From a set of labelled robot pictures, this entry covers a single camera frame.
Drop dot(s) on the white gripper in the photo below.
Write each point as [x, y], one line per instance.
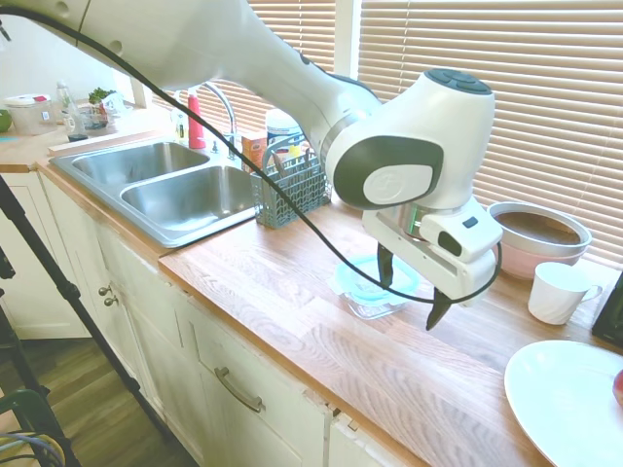
[467, 243]

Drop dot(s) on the clear lid with teal seal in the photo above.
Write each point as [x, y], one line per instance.
[355, 279]

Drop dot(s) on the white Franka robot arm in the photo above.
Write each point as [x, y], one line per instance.
[243, 44]

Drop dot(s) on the clear glass food container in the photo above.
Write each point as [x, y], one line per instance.
[375, 309]

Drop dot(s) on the plastic tub with white lid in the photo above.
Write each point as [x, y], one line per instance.
[29, 117]

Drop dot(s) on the pink bowl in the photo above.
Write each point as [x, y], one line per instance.
[535, 265]

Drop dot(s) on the white bowl with brown inside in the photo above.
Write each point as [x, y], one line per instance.
[535, 226]

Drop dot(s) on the small white cup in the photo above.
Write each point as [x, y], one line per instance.
[555, 292]

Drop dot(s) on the grey plastic cutlery basket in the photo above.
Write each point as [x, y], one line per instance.
[297, 194]

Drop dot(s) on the metal cutlery piece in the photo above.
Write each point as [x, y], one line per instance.
[307, 154]
[278, 163]

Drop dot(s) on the white plate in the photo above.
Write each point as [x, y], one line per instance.
[560, 399]

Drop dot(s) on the white wipes tub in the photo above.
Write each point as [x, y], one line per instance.
[282, 131]

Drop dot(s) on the orange cardboard box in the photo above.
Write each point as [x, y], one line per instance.
[254, 151]

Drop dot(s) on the red apple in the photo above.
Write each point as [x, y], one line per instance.
[619, 386]

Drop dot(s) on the chrome faucet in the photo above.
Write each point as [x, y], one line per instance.
[231, 124]

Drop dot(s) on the long white base cabinet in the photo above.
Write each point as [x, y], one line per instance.
[170, 350]

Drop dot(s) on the wide beige window blind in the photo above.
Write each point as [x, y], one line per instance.
[535, 73]

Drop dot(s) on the red bottle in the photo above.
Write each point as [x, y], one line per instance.
[195, 129]

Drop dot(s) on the stainless steel sink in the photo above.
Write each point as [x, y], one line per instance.
[165, 160]

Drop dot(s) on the clear yellow soap bottle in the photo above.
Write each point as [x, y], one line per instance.
[179, 129]

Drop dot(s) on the metal cabinet knob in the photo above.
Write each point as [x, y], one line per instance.
[104, 291]
[112, 300]

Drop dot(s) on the green potted plant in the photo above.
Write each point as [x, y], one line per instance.
[99, 99]

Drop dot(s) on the green apple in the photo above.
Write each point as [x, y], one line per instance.
[5, 121]

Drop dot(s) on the black camera stand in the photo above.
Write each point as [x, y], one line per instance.
[73, 292]

